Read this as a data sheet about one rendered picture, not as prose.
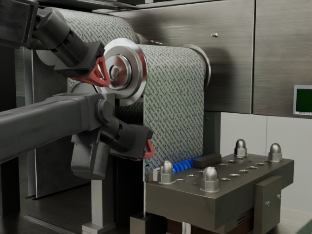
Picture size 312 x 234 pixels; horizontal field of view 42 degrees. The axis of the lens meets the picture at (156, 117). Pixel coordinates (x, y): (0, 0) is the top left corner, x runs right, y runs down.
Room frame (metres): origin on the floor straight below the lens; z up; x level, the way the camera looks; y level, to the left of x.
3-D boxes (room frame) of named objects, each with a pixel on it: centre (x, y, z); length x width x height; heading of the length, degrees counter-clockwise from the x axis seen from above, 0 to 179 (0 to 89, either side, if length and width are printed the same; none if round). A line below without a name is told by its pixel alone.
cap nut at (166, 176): (0.81, -0.02, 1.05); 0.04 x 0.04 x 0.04
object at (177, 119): (0.96, -0.05, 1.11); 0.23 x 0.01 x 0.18; 142
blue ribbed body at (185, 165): (0.94, -0.06, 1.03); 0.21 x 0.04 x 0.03; 142
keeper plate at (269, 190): (0.87, -0.25, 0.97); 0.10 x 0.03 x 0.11; 142
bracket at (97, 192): (0.89, 0.13, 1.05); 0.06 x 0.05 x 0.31; 142
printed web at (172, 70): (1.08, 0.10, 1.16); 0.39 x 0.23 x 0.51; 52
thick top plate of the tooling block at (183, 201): (0.92, -0.17, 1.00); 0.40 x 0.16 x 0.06; 142
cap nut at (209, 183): (0.76, -0.10, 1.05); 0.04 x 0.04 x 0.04
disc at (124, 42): (0.90, 0.07, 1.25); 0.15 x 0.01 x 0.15; 52
